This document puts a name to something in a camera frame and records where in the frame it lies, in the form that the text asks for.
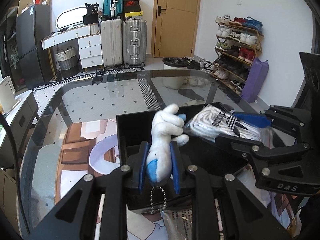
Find tall dark glass cabinet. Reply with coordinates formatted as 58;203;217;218
1;6;23;90

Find silver aluminium suitcase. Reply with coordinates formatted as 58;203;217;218
122;20;148;67

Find white bin with black bag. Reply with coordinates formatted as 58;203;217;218
162;57;190;90

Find anime print desk mat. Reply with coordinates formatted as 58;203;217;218
54;112;302;239

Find oval vanity mirror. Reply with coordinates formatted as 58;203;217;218
56;6;87;30

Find black refrigerator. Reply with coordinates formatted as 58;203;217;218
16;4;53;89

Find black cardboard box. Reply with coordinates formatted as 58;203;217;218
116;104;246;213

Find grey side cabinet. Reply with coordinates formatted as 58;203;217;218
0;90;39;168

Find wooden shoe rack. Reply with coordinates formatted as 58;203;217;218
213;14;264;95

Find purple shopping bag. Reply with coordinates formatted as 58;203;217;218
241;57;269;103

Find white hard suitcase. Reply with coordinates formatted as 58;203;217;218
100;19;123;67

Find white drawer unit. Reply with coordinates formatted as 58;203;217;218
78;34;103;69

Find bagged white adidas laces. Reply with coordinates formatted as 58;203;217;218
183;105;273;146

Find white printed medicine pouch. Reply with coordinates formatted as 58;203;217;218
161;206;193;240

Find white blue plush toy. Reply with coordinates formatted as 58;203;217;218
146;103;189;187

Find white vanity desk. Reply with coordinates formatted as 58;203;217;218
41;23;99;50

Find grey white woven basket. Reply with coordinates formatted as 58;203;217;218
56;46;79;79

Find black handbag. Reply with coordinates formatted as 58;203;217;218
83;3;99;25

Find wooden door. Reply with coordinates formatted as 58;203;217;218
151;0;201;57

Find stack of shoe boxes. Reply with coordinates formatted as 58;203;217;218
123;0;143;20

